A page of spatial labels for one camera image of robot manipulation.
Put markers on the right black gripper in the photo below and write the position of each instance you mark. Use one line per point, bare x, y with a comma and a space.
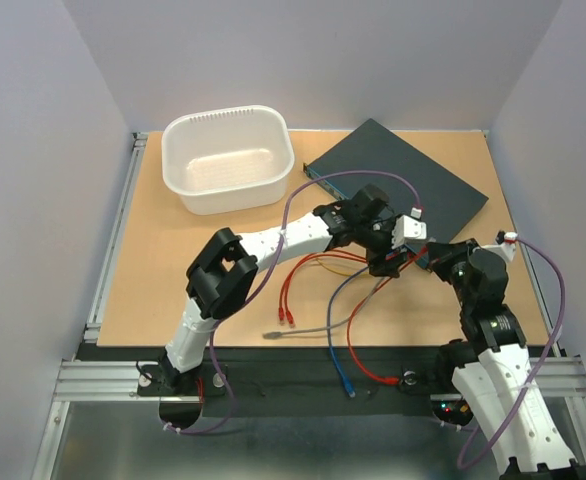
441, 253

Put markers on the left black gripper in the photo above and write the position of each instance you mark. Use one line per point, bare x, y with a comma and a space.
377, 262

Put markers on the dark network switch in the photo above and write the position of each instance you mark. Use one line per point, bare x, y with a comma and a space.
402, 172

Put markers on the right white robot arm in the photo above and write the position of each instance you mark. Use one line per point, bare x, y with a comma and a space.
491, 368

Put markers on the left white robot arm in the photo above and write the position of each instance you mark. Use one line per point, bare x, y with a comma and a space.
220, 279

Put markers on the white plastic tub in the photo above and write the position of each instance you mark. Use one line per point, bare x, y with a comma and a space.
228, 159

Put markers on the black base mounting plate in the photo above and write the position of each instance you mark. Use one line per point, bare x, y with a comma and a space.
297, 381

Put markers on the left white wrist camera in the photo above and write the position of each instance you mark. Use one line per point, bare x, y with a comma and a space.
408, 230

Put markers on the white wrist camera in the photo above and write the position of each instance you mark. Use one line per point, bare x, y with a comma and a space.
505, 245
408, 230

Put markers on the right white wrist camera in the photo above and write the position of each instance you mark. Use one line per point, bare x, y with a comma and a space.
505, 245

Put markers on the aluminium frame rail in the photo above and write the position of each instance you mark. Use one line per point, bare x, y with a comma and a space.
93, 380

